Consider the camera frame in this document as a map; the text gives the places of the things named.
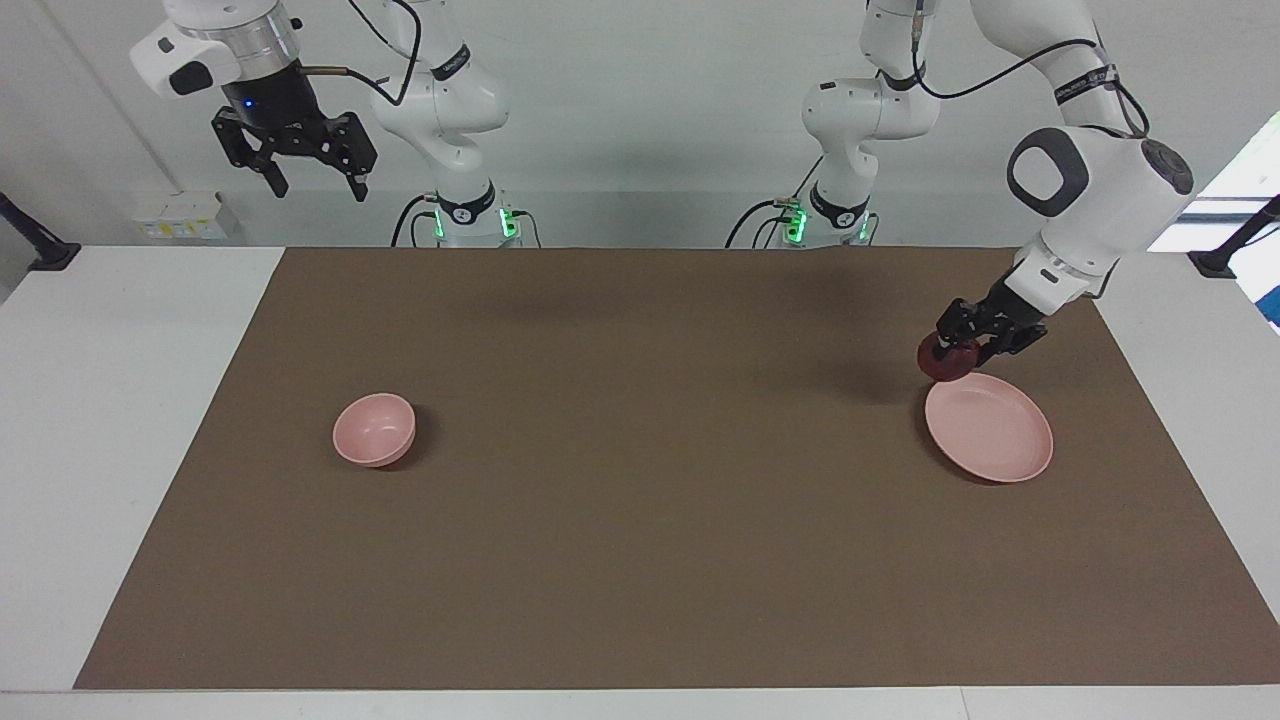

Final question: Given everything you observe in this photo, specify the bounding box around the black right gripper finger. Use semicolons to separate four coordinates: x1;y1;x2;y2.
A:
209;104;290;199
332;110;380;204

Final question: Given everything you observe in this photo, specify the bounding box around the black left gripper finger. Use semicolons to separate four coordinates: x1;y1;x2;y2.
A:
936;298;979;351
972;332;1046;369

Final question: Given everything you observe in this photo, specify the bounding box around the dark red apple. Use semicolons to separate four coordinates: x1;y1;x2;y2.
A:
918;335;983;383

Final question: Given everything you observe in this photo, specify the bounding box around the pink plate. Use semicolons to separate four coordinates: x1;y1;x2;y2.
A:
924;372;1055;484

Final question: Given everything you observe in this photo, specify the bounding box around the pink bowl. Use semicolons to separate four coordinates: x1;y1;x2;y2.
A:
332;392;417;468

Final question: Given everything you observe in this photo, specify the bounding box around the black clamp stand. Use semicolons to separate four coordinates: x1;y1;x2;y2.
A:
1187;195;1280;279
0;192;82;273

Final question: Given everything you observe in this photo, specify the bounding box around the brown table mat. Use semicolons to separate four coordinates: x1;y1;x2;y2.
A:
73;247;1280;691

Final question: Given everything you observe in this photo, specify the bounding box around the black right base cable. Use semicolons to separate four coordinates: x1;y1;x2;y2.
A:
389;193;443;248

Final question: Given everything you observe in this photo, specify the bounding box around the black base cable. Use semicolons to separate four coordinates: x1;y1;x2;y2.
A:
389;193;443;248
725;155;827;249

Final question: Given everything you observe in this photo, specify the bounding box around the white wall socket box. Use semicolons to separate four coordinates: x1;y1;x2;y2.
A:
132;191;239;242

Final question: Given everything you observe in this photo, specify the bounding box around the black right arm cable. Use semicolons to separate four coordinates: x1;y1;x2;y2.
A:
300;0;426;107

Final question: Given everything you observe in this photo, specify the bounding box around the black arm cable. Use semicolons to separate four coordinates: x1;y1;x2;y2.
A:
300;0;426;107
910;0;1151;137

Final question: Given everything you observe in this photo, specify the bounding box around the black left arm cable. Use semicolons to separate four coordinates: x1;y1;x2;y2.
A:
910;0;1151;137

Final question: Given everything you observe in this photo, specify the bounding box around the black left base cable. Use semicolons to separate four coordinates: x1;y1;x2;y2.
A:
725;155;827;249

